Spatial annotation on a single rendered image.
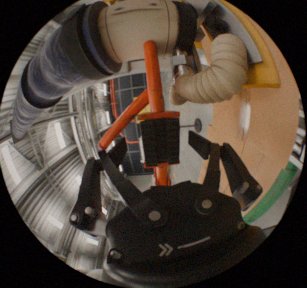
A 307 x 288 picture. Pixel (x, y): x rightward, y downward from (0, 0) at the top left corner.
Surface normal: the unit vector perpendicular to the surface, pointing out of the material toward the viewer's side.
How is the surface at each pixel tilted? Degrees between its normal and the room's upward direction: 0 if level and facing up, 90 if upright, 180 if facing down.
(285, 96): 0
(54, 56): 97
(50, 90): 110
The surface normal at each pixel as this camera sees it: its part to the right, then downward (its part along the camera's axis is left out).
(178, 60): -0.47, 0.30
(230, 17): -1.00, 0.10
